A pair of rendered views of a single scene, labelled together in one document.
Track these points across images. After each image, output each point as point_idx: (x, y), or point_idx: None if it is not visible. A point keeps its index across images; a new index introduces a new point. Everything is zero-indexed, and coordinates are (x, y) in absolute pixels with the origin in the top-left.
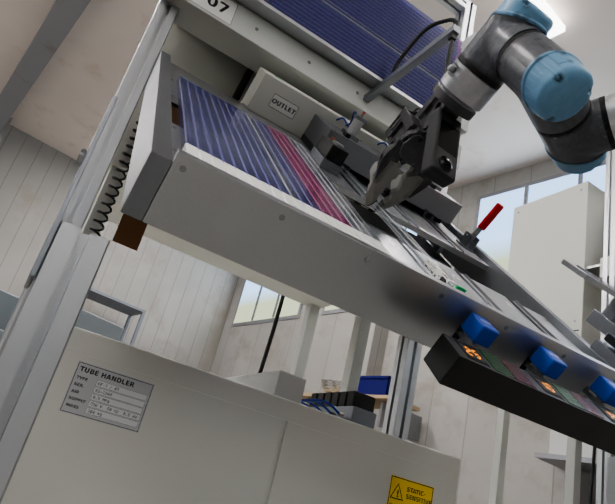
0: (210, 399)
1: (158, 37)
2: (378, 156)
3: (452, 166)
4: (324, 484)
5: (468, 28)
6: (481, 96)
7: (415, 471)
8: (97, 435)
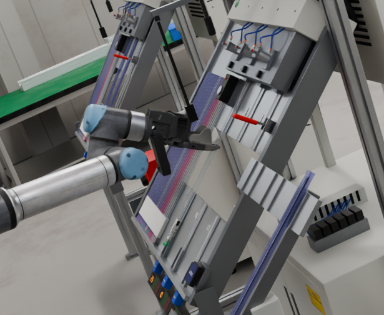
0: (259, 236)
1: (226, 7)
2: (239, 71)
3: (159, 169)
4: (292, 280)
5: None
6: (131, 140)
7: (310, 284)
8: (253, 246)
